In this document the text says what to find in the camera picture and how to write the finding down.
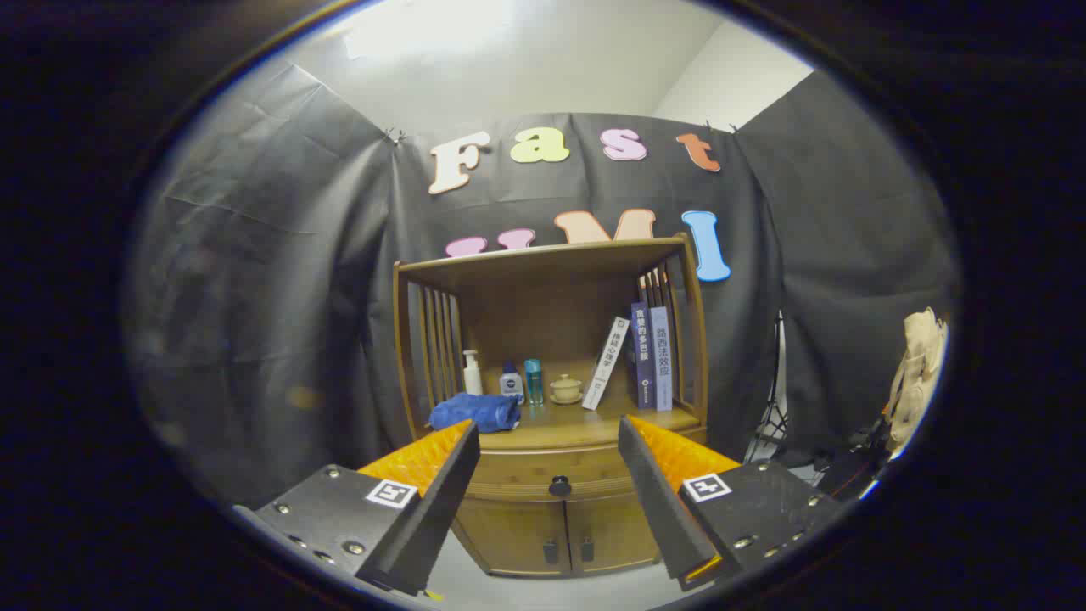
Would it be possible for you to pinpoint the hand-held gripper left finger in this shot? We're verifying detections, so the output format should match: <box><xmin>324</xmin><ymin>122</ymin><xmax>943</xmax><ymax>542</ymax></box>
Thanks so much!
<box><xmin>231</xmin><ymin>419</ymin><xmax>481</xmax><ymax>597</ymax></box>

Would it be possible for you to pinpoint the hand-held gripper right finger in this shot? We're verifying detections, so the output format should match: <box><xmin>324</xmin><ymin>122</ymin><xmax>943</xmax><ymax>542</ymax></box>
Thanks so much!
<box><xmin>617</xmin><ymin>414</ymin><xmax>842</xmax><ymax>592</ymax></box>

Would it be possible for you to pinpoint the wooden drawer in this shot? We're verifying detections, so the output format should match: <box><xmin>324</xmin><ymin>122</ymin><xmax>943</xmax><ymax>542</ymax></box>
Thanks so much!
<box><xmin>462</xmin><ymin>429</ymin><xmax>709</xmax><ymax>503</ymax></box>

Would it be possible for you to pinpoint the wooden cabinet door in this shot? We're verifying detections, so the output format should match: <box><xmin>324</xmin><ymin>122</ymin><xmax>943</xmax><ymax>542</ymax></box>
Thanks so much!
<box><xmin>454</xmin><ymin>496</ymin><xmax>571</xmax><ymax>578</ymax></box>
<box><xmin>564</xmin><ymin>492</ymin><xmax>663</xmax><ymax>571</ymax></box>

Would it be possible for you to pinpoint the wooden countertop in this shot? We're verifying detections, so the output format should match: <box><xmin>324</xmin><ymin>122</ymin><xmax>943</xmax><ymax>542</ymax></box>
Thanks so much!
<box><xmin>420</xmin><ymin>395</ymin><xmax>703</xmax><ymax>452</ymax></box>

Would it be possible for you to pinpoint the wooden cabinet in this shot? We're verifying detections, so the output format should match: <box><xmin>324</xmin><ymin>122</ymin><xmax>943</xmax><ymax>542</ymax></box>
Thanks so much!
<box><xmin>392</xmin><ymin>233</ymin><xmax>710</xmax><ymax>580</ymax></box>

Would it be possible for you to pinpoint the blue folded towel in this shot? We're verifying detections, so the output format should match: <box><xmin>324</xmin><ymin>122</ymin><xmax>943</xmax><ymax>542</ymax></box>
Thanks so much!
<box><xmin>428</xmin><ymin>392</ymin><xmax>524</xmax><ymax>434</ymax></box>

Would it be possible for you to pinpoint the light blue book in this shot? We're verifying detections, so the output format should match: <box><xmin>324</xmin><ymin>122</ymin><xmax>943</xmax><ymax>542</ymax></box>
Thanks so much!
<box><xmin>649</xmin><ymin>305</ymin><xmax>674</xmax><ymax>412</ymax></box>

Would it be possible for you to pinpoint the dark blue book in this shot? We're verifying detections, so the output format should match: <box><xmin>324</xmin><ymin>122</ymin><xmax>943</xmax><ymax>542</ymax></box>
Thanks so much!
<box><xmin>630</xmin><ymin>301</ymin><xmax>656</xmax><ymax>411</ymax></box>

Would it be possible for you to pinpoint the white book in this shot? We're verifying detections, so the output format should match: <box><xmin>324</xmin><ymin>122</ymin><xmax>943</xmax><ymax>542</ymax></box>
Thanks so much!
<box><xmin>581</xmin><ymin>317</ymin><xmax>632</xmax><ymax>412</ymax></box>

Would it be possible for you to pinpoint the black tripod stand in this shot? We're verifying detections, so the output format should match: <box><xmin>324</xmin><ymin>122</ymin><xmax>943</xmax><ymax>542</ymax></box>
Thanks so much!
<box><xmin>747</xmin><ymin>312</ymin><xmax>790</xmax><ymax>463</ymax></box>

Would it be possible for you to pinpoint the black floor equipment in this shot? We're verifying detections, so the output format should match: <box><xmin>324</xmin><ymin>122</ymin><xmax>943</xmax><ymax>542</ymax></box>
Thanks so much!
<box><xmin>814</xmin><ymin>424</ymin><xmax>900</xmax><ymax>502</ymax></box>

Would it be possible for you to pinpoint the beige cloth bag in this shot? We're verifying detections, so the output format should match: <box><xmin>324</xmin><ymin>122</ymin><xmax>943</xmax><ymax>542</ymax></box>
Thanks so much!
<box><xmin>882</xmin><ymin>307</ymin><xmax>949</xmax><ymax>455</ymax></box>

